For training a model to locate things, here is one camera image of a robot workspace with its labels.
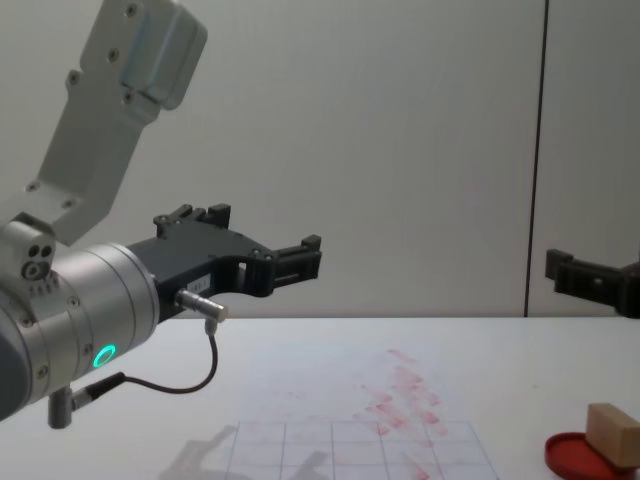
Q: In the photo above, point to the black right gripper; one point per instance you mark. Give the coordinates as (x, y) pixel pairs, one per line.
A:
(632, 290)

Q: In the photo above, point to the red round plastic lid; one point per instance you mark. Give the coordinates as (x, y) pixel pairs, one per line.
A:
(570, 455)

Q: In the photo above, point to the clear gridded sheet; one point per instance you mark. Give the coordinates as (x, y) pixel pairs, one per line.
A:
(350, 450)

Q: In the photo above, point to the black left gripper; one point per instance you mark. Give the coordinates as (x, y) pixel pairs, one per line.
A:
(200, 257)

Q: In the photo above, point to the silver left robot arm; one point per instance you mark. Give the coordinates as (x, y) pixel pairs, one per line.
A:
(85, 295)

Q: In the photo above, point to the wooden block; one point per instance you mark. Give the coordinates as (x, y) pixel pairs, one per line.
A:
(612, 432)

